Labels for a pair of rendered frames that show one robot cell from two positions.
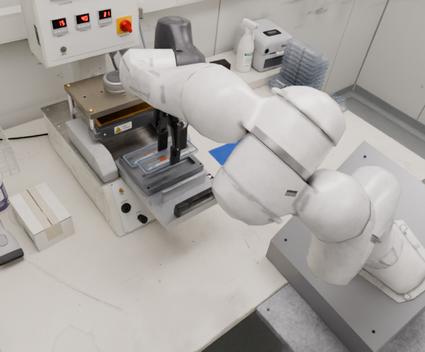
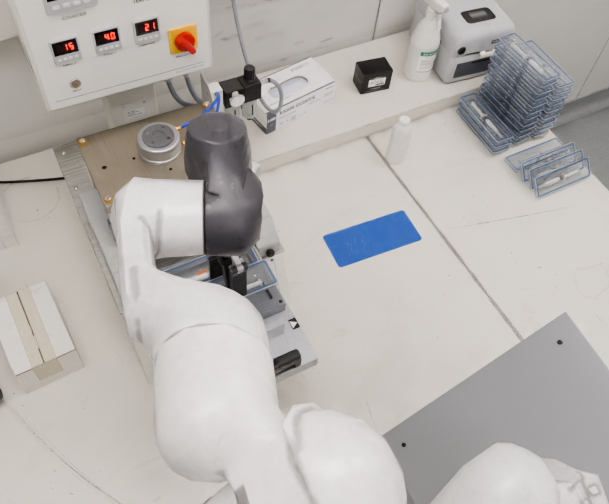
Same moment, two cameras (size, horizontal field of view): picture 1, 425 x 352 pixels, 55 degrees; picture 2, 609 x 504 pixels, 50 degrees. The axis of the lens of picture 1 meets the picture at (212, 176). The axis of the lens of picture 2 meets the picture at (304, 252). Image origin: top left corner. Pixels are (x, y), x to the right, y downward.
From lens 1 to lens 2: 0.39 m
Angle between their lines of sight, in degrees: 13
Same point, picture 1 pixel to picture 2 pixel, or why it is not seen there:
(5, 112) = (8, 136)
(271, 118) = (267, 487)
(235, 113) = (210, 460)
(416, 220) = not seen: outside the picture
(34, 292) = (10, 461)
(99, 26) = (137, 45)
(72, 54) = (92, 88)
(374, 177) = (509, 485)
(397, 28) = not seen: outside the picture
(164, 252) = not seen: hidden behind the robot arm
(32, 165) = (39, 233)
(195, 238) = not seen: hidden behind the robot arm
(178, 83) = (157, 332)
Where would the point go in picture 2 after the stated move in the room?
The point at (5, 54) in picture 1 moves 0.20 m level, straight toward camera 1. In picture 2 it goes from (3, 53) to (6, 116)
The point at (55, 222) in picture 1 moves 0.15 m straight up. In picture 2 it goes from (49, 358) to (28, 321)
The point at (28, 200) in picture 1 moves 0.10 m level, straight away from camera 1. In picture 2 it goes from (17, 311) to (12, 271)
